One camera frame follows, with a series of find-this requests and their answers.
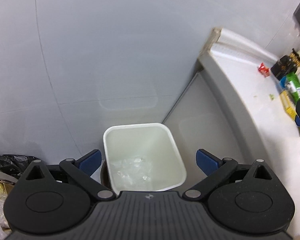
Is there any green vegetable scrap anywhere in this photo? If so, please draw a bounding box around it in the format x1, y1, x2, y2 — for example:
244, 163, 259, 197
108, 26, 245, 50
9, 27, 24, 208
269, 94, 275, 101

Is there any yellow food box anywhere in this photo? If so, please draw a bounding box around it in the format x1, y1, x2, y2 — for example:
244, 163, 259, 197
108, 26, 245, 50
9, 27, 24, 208
280, 90, 297, 121

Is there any green snack wrapper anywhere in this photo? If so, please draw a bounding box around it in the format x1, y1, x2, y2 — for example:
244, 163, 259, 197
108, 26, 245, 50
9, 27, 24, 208
285, 72, 300, 103

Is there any white plastic trash bin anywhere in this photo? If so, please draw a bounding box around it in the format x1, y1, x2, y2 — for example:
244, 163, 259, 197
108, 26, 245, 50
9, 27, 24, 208
103, 123, 187, 194

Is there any black plastic garbage bag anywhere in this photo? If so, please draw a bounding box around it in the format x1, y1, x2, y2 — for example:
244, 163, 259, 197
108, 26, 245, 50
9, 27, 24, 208
0, 154, 38, 179

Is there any small red crumpled wrapper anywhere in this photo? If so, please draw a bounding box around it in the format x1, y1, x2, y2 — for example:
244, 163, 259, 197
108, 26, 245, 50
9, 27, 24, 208
258, 63, 270, 77

